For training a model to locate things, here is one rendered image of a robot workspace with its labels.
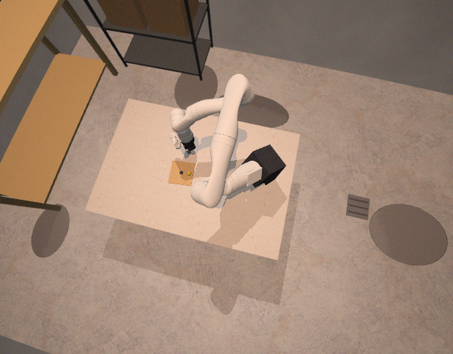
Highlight orange square mat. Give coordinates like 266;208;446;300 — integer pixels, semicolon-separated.
168;161;196;186

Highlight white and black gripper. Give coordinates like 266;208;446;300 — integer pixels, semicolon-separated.
170;131;196;154

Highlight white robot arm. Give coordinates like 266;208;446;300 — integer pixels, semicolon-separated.
170;74;262;208

